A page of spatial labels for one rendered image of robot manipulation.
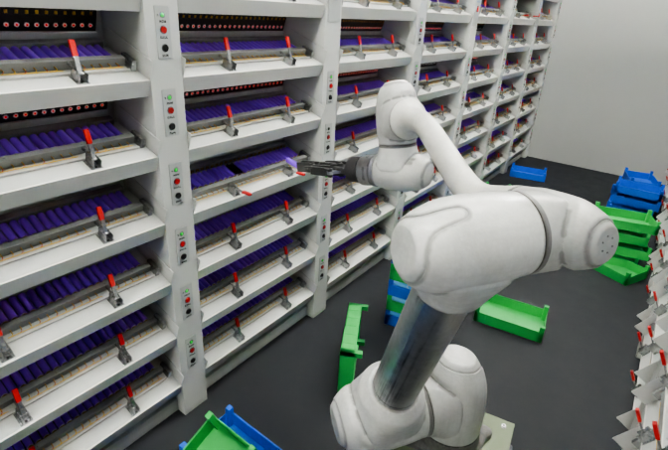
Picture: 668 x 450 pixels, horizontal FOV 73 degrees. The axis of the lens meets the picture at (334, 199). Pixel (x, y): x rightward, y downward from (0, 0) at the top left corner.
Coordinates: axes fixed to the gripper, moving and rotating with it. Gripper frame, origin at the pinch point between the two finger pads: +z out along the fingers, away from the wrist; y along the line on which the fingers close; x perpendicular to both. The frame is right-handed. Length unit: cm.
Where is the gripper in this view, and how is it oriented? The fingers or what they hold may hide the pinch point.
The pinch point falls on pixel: (308, 166)
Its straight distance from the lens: 143.0
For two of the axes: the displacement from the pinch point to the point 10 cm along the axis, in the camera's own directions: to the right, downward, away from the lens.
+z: -8.0, -0.9, 5.9
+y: -5.9, 2.8, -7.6
